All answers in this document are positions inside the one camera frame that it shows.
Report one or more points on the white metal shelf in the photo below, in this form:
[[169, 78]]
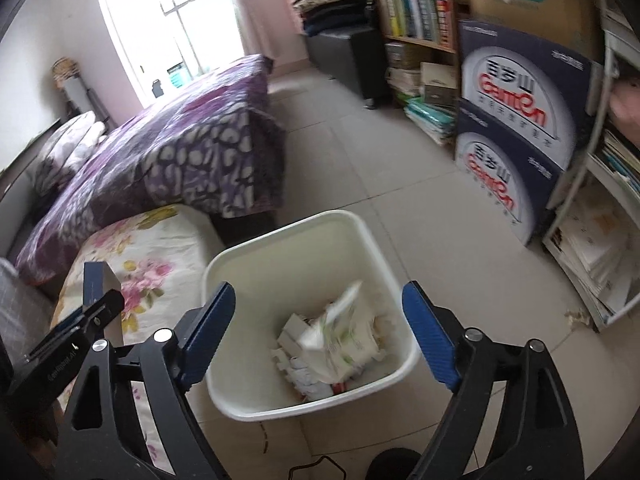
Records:
[[597, 125]]

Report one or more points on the coat rack with plaid cloth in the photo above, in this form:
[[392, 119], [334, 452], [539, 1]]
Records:
[[65, 67]]

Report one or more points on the shelf row of books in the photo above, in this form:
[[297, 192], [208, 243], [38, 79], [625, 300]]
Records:
[[620, 160]]

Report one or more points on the teal basket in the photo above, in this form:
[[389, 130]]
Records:
[[178, 72]]

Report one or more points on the pile of folded clothes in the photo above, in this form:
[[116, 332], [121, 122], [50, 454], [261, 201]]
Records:
[[335, 7]]

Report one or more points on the white curtain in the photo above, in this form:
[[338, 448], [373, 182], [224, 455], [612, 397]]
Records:
[[245, 15]]

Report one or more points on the pink plush toy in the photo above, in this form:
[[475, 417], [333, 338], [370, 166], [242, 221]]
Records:
[[625, 105]]

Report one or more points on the stack of teal books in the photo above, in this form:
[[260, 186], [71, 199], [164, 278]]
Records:
[[430, 120]]

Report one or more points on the floral pillow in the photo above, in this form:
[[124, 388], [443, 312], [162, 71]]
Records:
[[82, 152], [65, 130]]

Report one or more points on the wooden bookshelf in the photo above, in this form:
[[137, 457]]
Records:
[[420, 43]]

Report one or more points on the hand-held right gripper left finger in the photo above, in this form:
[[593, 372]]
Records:
[[210, 335]]

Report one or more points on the black bag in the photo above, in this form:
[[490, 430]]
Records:
[[371, 12]]

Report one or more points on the black storage bench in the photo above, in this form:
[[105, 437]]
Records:
[[350, 55]]

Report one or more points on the brown cardboard box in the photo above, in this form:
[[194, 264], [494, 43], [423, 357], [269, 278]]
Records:
[[530, 10]]

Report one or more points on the white drawer box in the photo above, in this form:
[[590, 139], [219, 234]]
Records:
[[439, 84]]

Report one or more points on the grey storage box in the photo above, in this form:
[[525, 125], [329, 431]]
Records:
[[406, 56]]

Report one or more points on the white and green packet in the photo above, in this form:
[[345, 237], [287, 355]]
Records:
[[340, 340]]

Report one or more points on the black bottle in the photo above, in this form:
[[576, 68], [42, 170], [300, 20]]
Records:
[[157, 89]]

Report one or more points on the small pale floor scraps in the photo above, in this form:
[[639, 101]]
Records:
[[575, 316]]

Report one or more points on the stack of pale books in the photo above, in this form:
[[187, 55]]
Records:
[[405, 86]]

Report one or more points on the purple patterned bed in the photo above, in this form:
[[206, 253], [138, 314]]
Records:
[[175, 150]]

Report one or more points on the dark wooden headboard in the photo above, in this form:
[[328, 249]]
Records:
[[15, 185]]

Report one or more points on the blue water carton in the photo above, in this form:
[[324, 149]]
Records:
[[500, 180], [515, 90]]

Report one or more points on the white plastic bin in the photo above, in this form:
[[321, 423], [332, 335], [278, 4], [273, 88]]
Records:
[[300, 260]]

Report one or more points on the floral mattress cover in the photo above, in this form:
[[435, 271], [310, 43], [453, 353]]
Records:
[[150, 240]]

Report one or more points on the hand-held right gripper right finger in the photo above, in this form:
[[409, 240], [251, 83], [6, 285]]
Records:
[[430, 335]]

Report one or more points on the row of thick colourful books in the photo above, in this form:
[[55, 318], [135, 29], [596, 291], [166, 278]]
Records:
[[410, 10]]

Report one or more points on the stack of white papers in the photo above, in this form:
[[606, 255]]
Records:
[[590, 260]]

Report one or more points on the window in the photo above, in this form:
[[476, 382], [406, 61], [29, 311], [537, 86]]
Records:
[[150, 20]]

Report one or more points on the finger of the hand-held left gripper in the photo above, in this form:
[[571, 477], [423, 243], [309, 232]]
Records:
[[97, 285], [95, 312]]

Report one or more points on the white paper box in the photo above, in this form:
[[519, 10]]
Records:
[[292, 330]]

